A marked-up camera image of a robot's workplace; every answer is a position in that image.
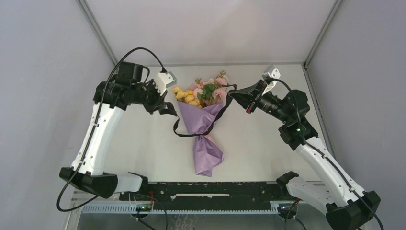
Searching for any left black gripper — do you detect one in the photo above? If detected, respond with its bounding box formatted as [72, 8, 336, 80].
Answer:
[132, 79, 168, 115]

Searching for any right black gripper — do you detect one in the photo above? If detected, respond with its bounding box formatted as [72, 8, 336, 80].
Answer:
[228, 80, 290, 124]

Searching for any black ribbon strap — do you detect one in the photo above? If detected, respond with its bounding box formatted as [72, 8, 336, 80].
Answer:
[158, 84, 238, 138]

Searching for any fake flower bouquet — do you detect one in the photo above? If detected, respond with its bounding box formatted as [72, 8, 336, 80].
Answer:
[172, 70, 229, 108]

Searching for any purple pink wrapping paper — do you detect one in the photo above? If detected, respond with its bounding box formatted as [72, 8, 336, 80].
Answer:
[178, 102, 224, 177]

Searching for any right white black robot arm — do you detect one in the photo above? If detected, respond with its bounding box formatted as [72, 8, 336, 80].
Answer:
[227, 80, 381, 230]

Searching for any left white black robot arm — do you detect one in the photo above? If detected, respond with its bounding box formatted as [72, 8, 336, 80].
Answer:
[59, 62, 176, 200]

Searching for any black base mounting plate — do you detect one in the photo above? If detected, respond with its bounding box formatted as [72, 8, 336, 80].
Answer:
[119, 182, 296, 210]

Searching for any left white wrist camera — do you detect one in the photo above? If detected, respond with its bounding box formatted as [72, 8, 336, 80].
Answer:
[154, 71, 177, 96]

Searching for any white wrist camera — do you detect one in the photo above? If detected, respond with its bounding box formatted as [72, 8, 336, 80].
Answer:
[262, 65, 281, 89]
[154, 71, 177, 96]

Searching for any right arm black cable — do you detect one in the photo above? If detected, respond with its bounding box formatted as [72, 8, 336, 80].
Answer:
[270, 78, 384, 230]

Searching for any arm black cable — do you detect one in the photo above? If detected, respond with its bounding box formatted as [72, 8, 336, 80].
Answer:
[56, 46, 167, 213]
[270, 78, 384, 230]

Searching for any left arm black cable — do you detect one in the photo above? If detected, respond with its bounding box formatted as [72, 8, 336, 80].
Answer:
[56, 46, 167, 213]

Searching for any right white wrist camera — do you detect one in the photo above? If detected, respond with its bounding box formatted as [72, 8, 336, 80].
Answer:
[262, 65, 281, 89]

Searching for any aluminium frame rail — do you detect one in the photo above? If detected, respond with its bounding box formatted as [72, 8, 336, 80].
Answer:
[71, 181, 361, 204]

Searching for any white slotted cable duct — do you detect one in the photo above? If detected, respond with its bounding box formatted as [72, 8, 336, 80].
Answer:
[82, 202, 290, 215]

